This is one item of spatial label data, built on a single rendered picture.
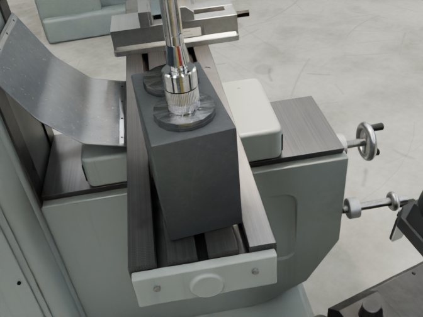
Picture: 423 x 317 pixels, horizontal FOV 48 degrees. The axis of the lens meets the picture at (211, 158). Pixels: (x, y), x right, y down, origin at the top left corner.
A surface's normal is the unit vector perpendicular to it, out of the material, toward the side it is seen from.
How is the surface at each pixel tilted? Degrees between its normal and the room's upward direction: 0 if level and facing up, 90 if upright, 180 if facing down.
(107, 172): 90
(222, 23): 90
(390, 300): 0
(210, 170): 90
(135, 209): 0
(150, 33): 90
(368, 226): 0
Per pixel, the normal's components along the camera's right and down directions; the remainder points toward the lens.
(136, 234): -0.08, -0.79
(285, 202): 0.14, 0.60
